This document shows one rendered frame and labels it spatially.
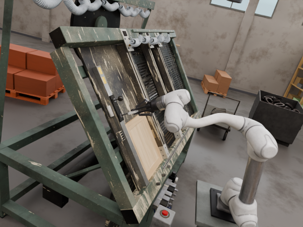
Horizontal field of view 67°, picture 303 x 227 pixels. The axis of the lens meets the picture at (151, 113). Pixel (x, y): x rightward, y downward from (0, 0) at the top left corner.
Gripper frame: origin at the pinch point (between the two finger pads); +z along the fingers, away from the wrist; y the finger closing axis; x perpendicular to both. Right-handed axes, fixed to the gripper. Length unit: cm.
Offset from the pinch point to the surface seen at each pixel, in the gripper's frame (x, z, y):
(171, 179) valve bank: 39, 13, 77
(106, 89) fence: -0.3, 12.9, -20.6
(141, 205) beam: -17, 12, 62
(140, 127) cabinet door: 27.1, 15.1, 18.8
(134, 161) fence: -0.8, 14.2, 35.5
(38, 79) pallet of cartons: 183, 279, -82
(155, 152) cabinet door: 34, 15, 45
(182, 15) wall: 729, 105, -166
